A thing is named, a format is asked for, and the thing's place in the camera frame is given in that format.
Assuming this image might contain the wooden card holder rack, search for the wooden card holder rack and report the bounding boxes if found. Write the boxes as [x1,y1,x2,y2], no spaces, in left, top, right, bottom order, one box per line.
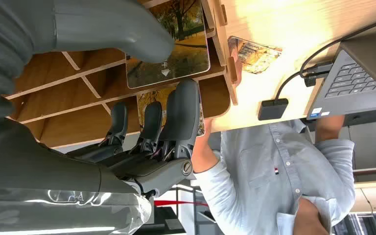
[2,0,239,150]

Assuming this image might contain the autumn leaves picture card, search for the autumn leaves picture card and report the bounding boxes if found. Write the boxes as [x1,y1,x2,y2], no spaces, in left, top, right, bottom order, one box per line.
[137,85,206,137]

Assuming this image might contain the autumn tree card with arrow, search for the autumn tree card with arrow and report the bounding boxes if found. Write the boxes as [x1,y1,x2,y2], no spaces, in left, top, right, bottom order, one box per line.
[125,0,211,90]

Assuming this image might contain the person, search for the person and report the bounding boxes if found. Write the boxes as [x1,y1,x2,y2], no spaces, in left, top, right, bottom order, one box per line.
[190,114,356,235]

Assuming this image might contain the black card reader box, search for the black card reader box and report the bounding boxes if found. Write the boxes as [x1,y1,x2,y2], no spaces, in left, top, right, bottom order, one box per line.
[258,97,289,121]

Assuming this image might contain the autumn tree picture card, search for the autumn tree picture card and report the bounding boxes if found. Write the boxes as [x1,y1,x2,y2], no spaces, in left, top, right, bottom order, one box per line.
[227,36,283,75]

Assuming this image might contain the red barrier tape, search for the red barrier tape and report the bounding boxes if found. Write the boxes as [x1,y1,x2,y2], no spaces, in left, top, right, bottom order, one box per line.
[153,200,209,208]

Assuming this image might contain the black usb plug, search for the black usb plug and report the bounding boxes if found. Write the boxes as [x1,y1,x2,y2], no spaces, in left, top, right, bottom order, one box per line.
[304,61,333,88]

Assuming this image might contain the grey laptop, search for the grey laptop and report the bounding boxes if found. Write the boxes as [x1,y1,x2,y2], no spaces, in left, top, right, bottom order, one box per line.
[306,27,376,121]

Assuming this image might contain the wooden background desk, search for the wooden background desk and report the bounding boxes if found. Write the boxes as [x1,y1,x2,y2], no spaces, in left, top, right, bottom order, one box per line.
[351,166,376,215]

